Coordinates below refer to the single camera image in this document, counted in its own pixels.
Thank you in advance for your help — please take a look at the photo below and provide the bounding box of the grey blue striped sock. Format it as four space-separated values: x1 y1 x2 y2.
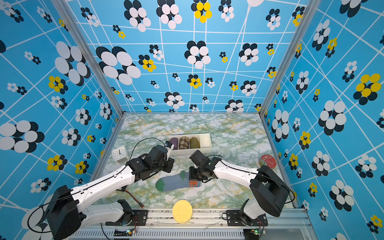
155 171 201 192

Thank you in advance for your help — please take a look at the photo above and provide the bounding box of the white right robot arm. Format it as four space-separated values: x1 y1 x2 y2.
189 150 292 226

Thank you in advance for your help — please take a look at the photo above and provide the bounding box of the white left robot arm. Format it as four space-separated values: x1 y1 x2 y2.
45 141 174 240

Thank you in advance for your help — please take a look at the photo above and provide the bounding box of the olive green rolled sock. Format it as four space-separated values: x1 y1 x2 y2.
190 137 201 149

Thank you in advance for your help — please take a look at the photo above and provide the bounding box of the white square alarm clock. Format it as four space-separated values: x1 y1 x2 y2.
112 146 129 163

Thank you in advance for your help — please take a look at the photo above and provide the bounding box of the white divided storage box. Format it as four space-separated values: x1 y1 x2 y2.
168 133 212 156

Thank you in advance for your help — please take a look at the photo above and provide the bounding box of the brown argyle rolled sock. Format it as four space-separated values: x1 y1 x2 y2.
179 136 190 150

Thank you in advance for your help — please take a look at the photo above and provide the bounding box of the purple rolled sock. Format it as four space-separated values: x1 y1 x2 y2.
170 137 179 150

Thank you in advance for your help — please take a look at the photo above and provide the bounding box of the yellow round sponge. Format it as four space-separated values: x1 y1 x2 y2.
172 200 193 224

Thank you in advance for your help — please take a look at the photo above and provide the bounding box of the green circuit board left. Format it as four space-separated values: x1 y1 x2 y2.
114 230 134 237

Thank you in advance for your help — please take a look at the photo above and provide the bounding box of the green circuit board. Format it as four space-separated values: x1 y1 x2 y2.
243 229 261 240
114 230 134 237

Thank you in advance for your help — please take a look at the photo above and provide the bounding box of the green circuit board right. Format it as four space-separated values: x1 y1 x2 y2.
243 229 261 240

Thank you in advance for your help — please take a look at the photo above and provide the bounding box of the red black cable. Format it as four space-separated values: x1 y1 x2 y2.
116 185 145 209

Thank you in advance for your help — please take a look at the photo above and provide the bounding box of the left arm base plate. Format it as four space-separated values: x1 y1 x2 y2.
105 210 149 227

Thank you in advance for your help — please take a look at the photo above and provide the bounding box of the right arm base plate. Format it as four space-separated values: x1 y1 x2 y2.
223 210 269 227

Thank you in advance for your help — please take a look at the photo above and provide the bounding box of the aluminium front rail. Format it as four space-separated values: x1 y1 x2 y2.
70 209 318 240

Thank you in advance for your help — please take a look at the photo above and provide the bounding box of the aluminium corner post left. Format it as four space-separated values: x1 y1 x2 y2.
52 1 124 118

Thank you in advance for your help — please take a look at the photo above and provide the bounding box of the aluminium corner post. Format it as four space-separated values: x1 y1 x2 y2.
260 0 321 117
52 1 124 118

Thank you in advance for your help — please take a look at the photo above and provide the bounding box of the aluminium corner post right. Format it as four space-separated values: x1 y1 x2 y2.
260 0 321 117

